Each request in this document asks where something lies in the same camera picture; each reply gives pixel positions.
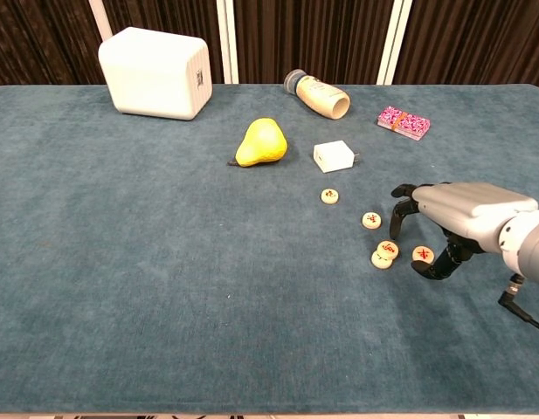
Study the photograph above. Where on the teal velvet tablecloth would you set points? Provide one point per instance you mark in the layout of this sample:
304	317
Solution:
120	262

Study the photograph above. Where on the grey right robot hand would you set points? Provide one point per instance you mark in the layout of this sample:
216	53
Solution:
470	205

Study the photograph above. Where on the white rounded plastic box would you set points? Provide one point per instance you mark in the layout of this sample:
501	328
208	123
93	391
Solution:
151	74

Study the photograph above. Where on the white cube wall charger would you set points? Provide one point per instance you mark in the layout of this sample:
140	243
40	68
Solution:
332	156

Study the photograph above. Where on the yellow pear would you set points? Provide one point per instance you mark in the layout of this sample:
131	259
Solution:
262	144

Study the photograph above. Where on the beige squeeze sauce bottle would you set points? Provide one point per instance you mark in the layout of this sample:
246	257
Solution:
321	98

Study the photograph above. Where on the pink patterned card deck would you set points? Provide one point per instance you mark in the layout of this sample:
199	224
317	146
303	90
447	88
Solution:
404	122

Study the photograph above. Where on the round wooden Chinese chess piece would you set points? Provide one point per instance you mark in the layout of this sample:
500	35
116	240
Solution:
423	254
379	263
388	249
371	220
329	196

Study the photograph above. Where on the white partition frame post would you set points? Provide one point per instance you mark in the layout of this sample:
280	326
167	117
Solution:
393	43
99	19
227	43

